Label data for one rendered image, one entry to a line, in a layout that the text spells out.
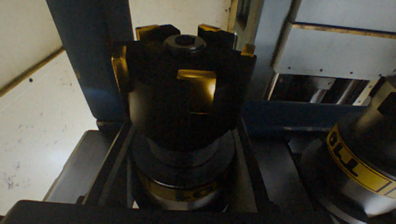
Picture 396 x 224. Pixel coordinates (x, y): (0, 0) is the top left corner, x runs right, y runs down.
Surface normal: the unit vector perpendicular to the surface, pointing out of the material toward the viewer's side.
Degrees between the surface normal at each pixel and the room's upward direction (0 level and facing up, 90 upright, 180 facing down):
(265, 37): 90
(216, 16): 90
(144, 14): 90
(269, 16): 90
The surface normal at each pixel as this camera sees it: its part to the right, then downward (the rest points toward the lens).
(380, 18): 0.00, 0.66
